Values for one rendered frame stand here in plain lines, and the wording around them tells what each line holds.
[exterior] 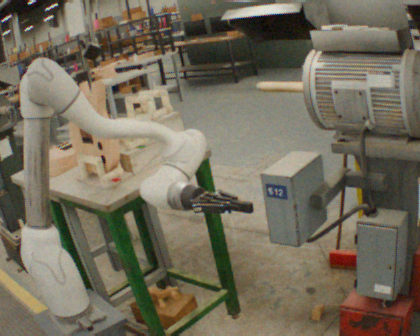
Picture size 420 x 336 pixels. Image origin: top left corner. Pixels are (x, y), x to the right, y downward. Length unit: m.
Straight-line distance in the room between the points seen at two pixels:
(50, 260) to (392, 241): 0.99
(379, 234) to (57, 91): 0.99
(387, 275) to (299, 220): 0.34
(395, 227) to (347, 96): 0.37
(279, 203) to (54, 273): 0.69
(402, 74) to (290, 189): 0.43
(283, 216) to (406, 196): 0.37
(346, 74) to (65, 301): 1.06
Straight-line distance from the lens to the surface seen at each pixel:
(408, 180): 1.27
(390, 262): 1.30
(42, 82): 1.34
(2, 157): 3.52
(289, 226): 1.20
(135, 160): 1.97
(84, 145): 2.03
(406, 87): 1.16
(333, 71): 1.27
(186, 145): 1.59
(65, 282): 1.41
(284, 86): 1.47
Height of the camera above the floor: 1.54
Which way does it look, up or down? 19 degrees down
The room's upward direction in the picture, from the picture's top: 12 degrees counter-clockwise
